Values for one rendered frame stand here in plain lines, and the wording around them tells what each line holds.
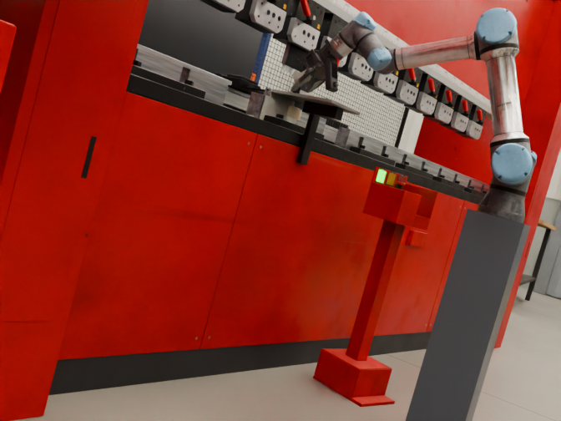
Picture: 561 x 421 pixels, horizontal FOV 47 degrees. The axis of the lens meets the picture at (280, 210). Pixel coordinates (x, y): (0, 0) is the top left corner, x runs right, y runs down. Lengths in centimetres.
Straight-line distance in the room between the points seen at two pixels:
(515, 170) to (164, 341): 118
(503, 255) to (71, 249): 129
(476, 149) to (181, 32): 229
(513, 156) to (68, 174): 126
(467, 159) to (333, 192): 197
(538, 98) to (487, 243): 222
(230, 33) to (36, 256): 158
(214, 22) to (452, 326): 153
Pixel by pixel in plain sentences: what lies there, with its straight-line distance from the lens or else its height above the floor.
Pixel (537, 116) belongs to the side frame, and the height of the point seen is 144.
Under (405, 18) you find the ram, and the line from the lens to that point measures 292.
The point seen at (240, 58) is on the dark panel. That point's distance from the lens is 292.
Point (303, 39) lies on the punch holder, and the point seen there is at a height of 120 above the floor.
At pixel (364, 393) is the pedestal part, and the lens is 249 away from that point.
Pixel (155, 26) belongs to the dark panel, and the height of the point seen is 113.
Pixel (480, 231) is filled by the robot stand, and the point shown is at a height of 71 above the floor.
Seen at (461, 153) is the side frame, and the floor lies 113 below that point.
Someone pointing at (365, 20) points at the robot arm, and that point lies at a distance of 225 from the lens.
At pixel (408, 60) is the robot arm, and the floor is 121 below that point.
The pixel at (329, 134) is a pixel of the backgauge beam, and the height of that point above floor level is 95.
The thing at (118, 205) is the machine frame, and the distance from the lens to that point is 179.
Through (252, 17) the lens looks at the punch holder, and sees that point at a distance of 218.
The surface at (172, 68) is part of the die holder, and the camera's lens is 198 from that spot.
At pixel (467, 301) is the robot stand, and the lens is 217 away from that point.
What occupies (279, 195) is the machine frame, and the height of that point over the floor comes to 65.
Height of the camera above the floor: 75
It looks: 4 degrees down
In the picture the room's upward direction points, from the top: 15 degrees clockwise
